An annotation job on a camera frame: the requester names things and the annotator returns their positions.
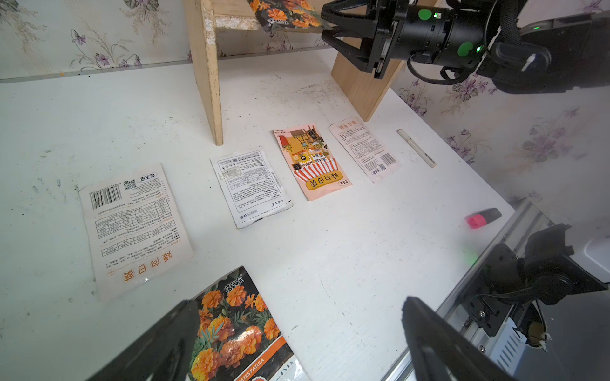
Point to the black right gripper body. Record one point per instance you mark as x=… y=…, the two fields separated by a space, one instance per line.
x=390 y=19

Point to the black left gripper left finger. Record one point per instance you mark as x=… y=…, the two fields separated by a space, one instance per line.
x=161 y=353

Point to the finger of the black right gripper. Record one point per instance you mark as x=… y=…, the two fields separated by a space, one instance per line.
x=365 y=58
x=353 y=15

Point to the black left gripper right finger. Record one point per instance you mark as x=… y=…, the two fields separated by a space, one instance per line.
x=439 y=352

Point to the dark marigold seed bag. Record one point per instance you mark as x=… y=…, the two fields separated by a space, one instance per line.
x=276 y=15

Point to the orange marigold seed bag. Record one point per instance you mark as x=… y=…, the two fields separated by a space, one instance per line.
x=238 y=338

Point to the white printed seed bag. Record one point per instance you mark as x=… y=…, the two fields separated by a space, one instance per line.
x=365 y=149

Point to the pink storefront seed bag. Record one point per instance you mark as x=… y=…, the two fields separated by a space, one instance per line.
x=313 y=165

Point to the white barcode seed bag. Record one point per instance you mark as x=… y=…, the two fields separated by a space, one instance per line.
x=134 y=228

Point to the small white seed bag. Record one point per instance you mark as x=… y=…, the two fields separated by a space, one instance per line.
x=250 y=186

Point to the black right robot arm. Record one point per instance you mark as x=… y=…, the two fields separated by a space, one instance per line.
x=473 y=37

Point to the wooden two-tier shelf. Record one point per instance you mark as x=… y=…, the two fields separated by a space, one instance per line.
x=206 y=17

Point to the pink black highlighter marker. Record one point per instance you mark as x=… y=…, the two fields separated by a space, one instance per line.
x=483 y=218

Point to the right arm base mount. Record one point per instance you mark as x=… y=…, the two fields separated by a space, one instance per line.
x=545 y=274

